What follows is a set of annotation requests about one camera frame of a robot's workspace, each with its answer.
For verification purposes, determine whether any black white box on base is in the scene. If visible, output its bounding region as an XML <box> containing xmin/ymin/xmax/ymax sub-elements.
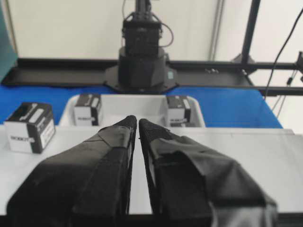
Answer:
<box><xmin>4</xmin><ymin>102</ymin><xmax>56</xmax><ymax>154</ymax></box>

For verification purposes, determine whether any black hanging cable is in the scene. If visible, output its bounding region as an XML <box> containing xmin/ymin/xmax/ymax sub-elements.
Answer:
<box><xmin>264</xmin><ymin>9</ymin><xmax>303</xmax><ymax>97</ymax></box>

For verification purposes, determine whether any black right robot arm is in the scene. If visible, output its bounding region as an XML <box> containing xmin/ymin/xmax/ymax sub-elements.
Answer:
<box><xmin>106</xmin><ymin>0</ymin><xmax>278</xmax><ymax>227</ymax></box>

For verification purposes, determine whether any white plastic tray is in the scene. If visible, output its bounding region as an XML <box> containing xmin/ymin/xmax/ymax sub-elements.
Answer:
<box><xmin>58</xmin><ymin>94</ymin><xmax>205</xmax><ymax>128</ymax></box>

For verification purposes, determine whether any black white box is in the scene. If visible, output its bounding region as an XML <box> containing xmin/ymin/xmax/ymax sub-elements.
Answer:
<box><xmin>4</xmin><ymin>102</ymin><xmax>56</xmax><ymax>154</ymax></box>
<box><xmin>166</xmin><ymin>96</ymin><xmax>191</xmax><ymax>126</ymax></box>
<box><xmin>74</xmin><ymin>94</ymin><xmax>102</xmax><ymax>126</ymax></box>

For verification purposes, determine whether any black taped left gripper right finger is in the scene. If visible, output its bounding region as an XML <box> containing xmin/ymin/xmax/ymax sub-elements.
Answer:
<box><xmin>139</xmin><ymin>119</ymin><xmax>278</xmax><ymax>227</ymax></box>

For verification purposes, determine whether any blue table mat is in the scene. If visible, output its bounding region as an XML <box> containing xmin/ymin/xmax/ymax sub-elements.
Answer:
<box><xmin>0</xmin><ymin>85</ymin><xmax>282</xmax><ymax>129</ymax></box>

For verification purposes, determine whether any black metal rail frame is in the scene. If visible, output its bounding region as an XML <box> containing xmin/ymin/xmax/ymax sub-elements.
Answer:
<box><xmin>2</xmin><ymin>0</ymin><xmax>303</xmax><ymax>96</ymax></box>

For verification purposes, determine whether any black white box in tray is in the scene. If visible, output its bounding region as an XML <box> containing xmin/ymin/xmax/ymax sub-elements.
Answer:
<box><xmin>74</xmin><ymin>94</ymin><xmax>102</xmax><ymax>126</ymax></box>

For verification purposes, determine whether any white base board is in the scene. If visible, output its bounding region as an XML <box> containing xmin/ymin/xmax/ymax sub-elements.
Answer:
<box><xmin>0</xmin><ymin>125</ymin><xmax>303</xmax><ymax>216</ymax></box>

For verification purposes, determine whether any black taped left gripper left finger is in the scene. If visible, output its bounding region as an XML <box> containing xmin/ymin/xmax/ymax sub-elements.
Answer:
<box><xmin>7</xmin><ymin>115</ymin><xmax>137</xmax><ymax>227</ymax></box>

